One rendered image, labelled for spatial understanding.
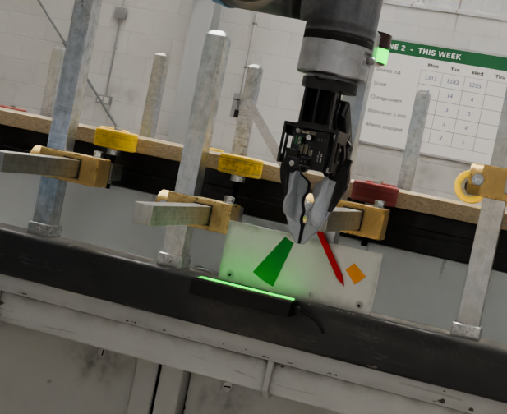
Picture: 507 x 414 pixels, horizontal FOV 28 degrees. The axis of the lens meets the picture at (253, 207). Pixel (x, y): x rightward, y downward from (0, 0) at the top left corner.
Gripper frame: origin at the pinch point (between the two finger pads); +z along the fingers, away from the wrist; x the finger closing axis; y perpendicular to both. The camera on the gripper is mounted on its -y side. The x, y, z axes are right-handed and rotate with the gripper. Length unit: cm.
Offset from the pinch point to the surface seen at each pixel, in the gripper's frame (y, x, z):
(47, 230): -32, -52, 11
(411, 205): -52, 6, -5
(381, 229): -31.6, 4.9, -1.2
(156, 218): -7.9, -23.5, 2.9
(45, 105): -141, -117, -10
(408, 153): -141, -10, -17
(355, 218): -26.2, 1.5, -2.4
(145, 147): -51, -46, -6
